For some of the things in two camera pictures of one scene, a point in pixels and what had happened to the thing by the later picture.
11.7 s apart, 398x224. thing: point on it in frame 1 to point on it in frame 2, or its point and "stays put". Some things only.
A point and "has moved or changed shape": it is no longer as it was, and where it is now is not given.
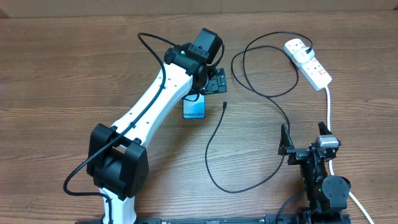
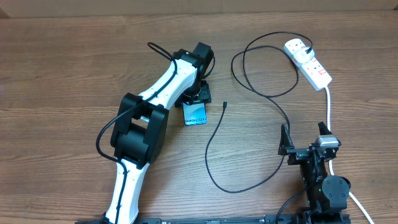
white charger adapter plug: [301, 56] stays put
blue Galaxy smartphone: [194, 110] has moved or changed shape
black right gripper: [297, 154] stays put
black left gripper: [216, 82] to [203, 96]
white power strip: [311, 69] stays put
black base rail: [205, 220] stays put
